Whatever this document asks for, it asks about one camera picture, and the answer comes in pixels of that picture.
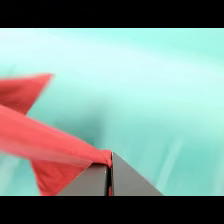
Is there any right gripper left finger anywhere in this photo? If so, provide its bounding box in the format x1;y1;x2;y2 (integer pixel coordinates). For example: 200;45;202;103
57;162;110;197

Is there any red T-shirt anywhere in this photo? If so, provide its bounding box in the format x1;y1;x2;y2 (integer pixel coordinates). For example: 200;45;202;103
0;73;114;197

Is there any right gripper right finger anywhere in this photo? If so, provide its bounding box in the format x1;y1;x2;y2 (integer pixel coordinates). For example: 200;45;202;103
110;152;164;197

